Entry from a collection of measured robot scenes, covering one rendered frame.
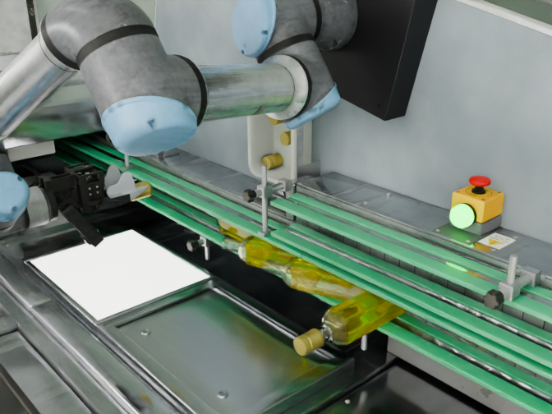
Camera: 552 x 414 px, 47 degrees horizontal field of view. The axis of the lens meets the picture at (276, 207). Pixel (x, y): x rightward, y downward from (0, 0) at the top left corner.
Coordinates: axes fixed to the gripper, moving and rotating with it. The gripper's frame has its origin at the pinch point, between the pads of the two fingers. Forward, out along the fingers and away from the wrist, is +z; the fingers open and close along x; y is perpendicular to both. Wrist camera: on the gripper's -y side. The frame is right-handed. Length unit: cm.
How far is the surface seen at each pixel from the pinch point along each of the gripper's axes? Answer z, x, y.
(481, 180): 41, -56, 8
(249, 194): 19.5, -13.7, -2.3
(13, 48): 92, 347, -27
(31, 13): 110, 350, -5
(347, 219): 29.5, -33.8, -4.3
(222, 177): 37.6, 22.3, -13.5
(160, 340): -4.3, -12.2, -30.4
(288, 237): 24.5, -21.1, -11.7
